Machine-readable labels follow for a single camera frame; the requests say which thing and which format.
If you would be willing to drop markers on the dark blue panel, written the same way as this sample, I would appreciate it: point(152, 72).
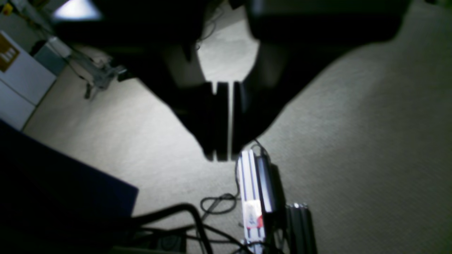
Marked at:
point(52, 203)

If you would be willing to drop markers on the white cardboard box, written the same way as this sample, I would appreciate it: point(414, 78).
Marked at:
point(24, 83)

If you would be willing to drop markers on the black power adapter brick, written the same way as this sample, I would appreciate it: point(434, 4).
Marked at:
point(270, 187)

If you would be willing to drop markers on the aluminium rail with red label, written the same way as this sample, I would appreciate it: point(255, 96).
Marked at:
point(254, 231)

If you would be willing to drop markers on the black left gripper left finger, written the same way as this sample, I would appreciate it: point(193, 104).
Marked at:
point(156, 41)

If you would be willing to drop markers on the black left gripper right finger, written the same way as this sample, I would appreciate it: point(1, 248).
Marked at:
point(298, 40)

